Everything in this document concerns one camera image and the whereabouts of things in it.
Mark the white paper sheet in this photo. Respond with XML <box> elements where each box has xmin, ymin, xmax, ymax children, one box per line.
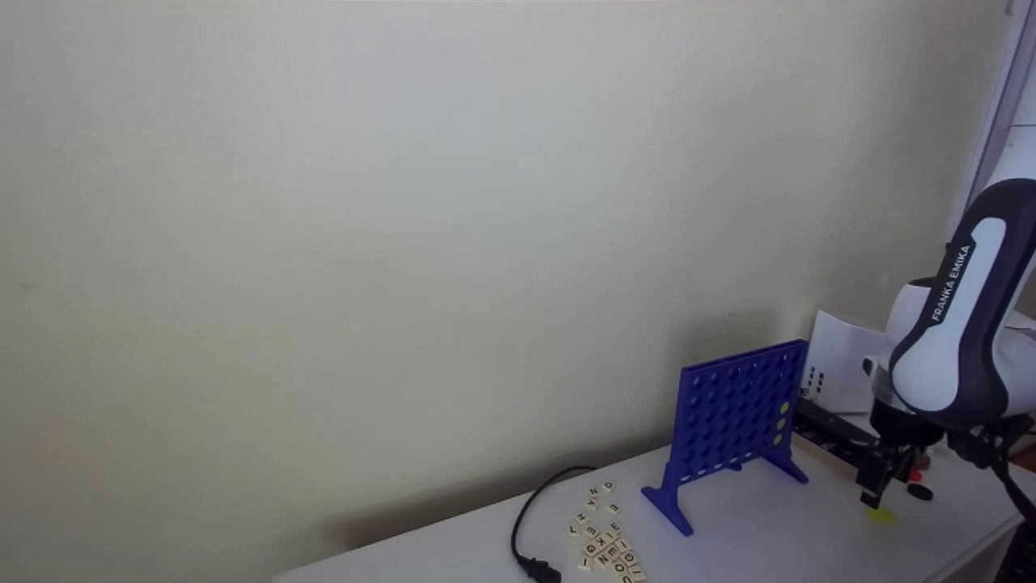
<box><xmin>801</xmin><ymin>309</ymin><xmax>893</xmax><ymax>415</ymax></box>

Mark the blue disc game grid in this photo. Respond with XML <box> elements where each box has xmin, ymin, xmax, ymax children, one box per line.
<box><xmin>642</xmin><ymin>339</ymin><xmax>811</xmax><ymax>538</ymax></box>

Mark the black cable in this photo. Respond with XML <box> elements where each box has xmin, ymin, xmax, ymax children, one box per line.
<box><xmin>510</xmin><ymin>465</ymin><xmax>600</xmax><ymax>583</ymax></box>

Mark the heap of wooden letter tiles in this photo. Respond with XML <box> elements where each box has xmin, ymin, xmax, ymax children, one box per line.
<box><xmin>576</xmin><ymin>521</ymin><xmax>648</xmax><ymax>583</ymax></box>

